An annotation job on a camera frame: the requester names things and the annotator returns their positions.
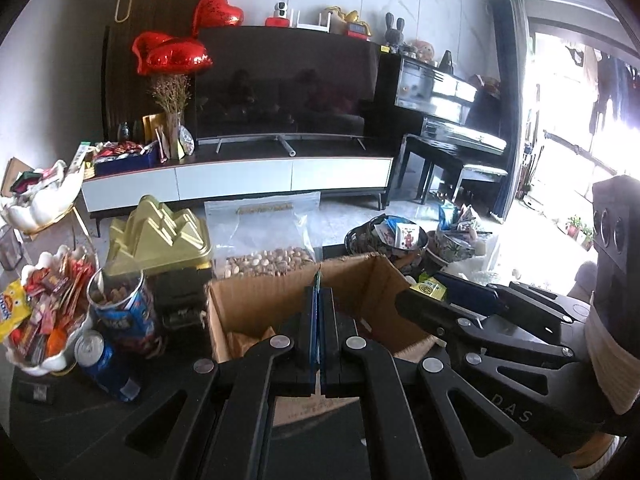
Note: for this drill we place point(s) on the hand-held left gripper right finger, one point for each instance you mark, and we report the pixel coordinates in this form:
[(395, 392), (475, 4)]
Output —
[(329, 340)]

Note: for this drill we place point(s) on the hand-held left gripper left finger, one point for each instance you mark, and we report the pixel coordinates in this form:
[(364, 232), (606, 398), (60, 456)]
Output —
[(313, 330)]

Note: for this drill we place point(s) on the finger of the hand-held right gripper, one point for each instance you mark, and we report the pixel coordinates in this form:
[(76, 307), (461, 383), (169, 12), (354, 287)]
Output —
[(472, 292), (420, 307)]

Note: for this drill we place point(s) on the green yellow snack packet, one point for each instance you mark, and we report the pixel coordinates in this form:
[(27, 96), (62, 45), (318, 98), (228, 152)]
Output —
[(430, 287)]

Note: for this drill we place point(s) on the brown cardboard box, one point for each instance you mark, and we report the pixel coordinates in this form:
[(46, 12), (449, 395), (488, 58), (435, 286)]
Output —
[(370, 280)]

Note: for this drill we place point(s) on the person's right forearm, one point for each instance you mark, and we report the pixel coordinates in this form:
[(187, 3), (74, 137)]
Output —
[(600, 452)]

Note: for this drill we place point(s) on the patterned bowl of snacks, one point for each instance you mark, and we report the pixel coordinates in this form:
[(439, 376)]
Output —
[(457, 247)]

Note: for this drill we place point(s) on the dark bowl of snacks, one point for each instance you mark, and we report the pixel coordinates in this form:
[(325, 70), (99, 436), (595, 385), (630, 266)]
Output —
[(380, 240)]

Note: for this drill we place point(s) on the blue tray of snacks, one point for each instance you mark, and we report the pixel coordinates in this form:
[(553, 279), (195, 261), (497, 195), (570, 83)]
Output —
[(125, 157)]

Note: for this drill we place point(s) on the white shell bowl of snacks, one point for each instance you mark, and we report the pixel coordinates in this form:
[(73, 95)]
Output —
[(55, 310)]

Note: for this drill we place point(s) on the potted plants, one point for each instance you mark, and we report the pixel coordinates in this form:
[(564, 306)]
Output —
[(580, 230)]

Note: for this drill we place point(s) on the clear plastic zip bag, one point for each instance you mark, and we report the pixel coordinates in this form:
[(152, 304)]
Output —
[(260, 240)]

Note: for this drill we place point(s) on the black box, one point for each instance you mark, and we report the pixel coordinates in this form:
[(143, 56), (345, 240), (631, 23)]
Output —
[(180, 300)]

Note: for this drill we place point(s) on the black piano bench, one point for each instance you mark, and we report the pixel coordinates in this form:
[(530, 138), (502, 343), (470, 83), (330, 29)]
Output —
[(435, 155)]

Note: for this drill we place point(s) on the white television cabinet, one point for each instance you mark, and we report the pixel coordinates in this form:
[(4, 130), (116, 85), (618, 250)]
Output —
[(230, 177)]

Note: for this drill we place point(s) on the gold plastic tray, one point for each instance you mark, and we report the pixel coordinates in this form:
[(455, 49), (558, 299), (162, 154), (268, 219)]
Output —
[(160, 240)]

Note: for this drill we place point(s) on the dark blue curtain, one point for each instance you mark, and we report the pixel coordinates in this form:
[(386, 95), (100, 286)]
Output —
[(510, 110)]

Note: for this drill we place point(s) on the blue snack tube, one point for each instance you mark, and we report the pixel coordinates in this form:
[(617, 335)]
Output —
[(125, 310)]

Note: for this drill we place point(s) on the black piano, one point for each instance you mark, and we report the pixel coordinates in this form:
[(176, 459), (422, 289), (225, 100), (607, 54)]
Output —
[(440, 100)]

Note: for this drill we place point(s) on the blue drink can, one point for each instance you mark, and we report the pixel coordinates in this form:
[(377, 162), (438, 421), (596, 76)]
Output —
[(105, 367)]

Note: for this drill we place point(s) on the silver foil packet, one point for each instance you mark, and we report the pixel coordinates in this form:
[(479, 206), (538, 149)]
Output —
[(186, 140)]

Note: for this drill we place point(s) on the dark metronome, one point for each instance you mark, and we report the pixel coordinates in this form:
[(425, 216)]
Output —
[(446, 62)]

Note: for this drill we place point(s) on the glass vase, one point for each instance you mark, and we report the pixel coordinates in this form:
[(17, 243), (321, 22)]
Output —
[(173, 135)]

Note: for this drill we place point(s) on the brown bear plush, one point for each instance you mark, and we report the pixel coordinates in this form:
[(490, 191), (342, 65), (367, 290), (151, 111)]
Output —
[(424, 51)]

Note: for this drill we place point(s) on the black television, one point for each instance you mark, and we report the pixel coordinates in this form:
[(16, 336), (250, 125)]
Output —
[(285, 85)]

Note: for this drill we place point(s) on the gold paper bag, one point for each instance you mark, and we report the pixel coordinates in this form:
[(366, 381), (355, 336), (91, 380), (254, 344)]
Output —
[(152, 130)]

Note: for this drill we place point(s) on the grey bunny plush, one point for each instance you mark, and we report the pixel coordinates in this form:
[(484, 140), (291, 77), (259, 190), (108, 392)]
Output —
[(394, 35)]

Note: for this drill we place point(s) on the dried flower bunch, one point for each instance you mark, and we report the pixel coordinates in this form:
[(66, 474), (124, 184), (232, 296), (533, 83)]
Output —
[(170, 92)]

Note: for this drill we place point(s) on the red desk clock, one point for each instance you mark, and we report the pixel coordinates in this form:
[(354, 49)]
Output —
[(357, 31)]

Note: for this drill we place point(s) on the white swan bowl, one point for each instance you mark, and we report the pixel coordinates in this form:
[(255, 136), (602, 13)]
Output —
[(45, 200)]

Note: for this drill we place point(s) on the yellow snack bag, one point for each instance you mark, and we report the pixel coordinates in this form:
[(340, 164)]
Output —
[(12, 310)]

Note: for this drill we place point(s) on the yellow toy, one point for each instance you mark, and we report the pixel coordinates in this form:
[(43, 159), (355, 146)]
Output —
[(340, 15)]

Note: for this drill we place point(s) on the small white stool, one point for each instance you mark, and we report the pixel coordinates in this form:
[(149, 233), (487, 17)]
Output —
[(312, 20)]

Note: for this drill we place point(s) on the large red heart balloon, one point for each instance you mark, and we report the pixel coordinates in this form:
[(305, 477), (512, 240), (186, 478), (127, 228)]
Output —
[(170, 55)]

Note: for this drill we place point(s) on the small red heart balloon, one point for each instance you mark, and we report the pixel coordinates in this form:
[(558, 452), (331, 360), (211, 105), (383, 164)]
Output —
[(217, 12)]

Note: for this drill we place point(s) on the small open cardboard box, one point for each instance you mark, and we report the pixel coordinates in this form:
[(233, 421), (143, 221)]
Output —
[(12, 175)]

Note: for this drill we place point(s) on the white security camera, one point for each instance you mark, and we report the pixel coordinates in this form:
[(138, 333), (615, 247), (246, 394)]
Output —
[(281, 10)]

